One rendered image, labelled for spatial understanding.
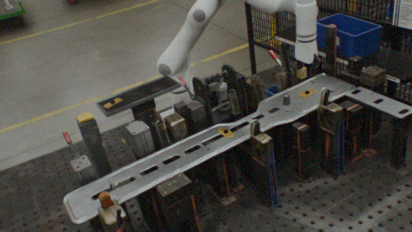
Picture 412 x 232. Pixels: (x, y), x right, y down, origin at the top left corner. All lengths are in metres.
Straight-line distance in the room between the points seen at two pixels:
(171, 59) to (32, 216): 1.00
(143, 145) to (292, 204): 0.69
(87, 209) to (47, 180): 0.81
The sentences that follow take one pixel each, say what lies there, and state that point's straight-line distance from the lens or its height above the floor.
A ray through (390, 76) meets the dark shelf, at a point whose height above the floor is 1.02.
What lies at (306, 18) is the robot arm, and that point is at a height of 1.38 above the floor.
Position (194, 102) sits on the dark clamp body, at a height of 1.08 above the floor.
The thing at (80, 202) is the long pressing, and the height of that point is 1.00.
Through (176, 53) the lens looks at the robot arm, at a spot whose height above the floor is 1.22.
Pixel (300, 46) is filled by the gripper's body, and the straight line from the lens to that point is 1.97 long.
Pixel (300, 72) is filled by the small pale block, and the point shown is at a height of 1.05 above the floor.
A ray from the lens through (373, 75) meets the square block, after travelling 2.11.
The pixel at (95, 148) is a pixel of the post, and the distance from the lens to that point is 1.97.
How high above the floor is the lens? 2.04
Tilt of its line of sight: 31 degrees down
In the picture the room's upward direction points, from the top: 10 degrees counter-clockwise
